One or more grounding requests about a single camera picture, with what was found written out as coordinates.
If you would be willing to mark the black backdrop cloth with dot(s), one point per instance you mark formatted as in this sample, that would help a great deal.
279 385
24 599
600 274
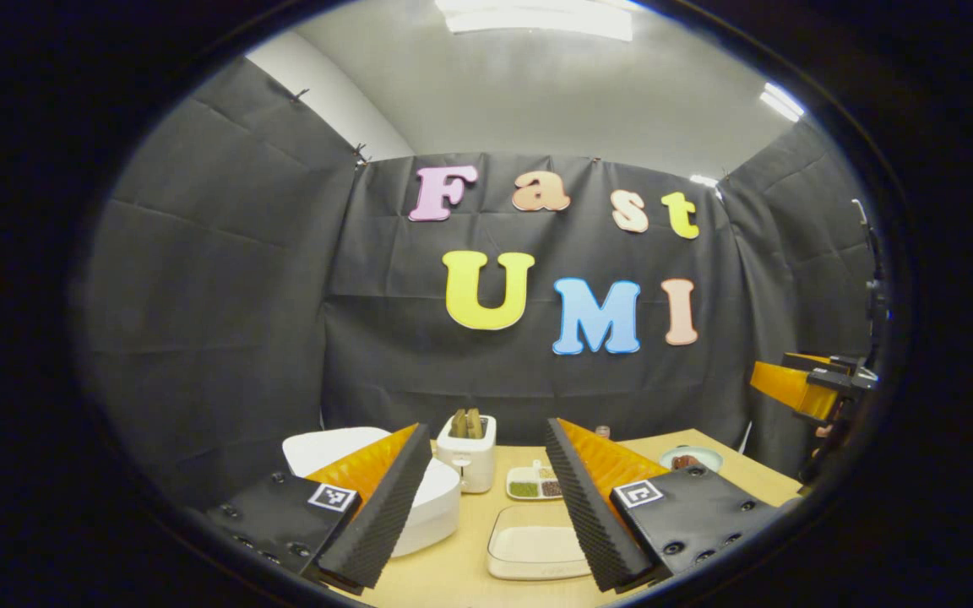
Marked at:
241 295

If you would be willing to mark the large ceiling light panel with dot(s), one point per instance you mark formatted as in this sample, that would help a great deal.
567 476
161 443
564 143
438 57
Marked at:
537 18

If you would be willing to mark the white rice cooker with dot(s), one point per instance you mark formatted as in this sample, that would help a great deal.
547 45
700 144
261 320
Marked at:
440 511

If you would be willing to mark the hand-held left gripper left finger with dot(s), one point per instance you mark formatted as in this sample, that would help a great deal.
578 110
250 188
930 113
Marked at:
377 523

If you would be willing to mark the pale green plate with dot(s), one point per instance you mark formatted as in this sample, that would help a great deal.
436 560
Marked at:
710 458

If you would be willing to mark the brown toast slices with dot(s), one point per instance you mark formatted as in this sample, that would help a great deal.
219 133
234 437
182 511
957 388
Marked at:
465 422

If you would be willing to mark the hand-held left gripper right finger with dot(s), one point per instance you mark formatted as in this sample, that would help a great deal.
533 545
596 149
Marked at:
592 515

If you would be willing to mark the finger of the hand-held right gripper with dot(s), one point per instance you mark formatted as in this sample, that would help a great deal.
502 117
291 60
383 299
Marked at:
790 388
820 363

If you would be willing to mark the white rice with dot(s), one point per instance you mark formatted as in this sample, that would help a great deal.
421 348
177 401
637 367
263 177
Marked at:
537 559

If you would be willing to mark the small ceiling light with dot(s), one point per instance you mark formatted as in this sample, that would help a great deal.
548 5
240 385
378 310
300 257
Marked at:
782 101
703 180

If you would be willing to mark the white toaster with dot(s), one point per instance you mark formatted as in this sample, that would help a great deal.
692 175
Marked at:
474 464

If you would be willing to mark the red meat slice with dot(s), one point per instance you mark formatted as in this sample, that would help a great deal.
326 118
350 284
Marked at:
685 462

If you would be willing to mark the white divided bean dish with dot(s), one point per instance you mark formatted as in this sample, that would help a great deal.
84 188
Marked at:
529 487

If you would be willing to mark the clear glass container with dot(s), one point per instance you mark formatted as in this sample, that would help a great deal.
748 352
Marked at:
529 523

